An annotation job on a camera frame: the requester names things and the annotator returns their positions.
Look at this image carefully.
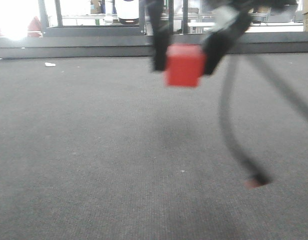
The white robot body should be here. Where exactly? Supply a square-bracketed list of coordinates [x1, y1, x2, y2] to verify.
[104, 0, 146, 36]

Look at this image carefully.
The red magnetic cube block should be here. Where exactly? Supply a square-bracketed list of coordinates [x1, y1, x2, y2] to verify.
[165, 43, 206, 88]

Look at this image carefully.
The black dangling cable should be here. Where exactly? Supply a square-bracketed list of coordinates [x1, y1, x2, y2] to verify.
[218, 53, 273, 187]

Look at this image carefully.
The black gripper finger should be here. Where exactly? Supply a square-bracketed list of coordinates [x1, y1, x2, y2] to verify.
[202, 11, 251, 75]
[146, 0, 170, 71]

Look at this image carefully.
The red background object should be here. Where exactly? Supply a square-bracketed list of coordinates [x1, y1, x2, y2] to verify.
[27, 16, 42, 38]

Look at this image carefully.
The white paper scrap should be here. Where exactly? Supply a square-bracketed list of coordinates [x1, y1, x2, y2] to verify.
[45, 62, 56, 67]

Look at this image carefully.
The white background table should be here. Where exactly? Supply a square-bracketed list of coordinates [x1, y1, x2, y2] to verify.
[187, 21, 303, 34]

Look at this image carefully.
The black metal frame rack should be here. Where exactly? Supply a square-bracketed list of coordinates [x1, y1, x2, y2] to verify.
[37, 0, 189, 38]

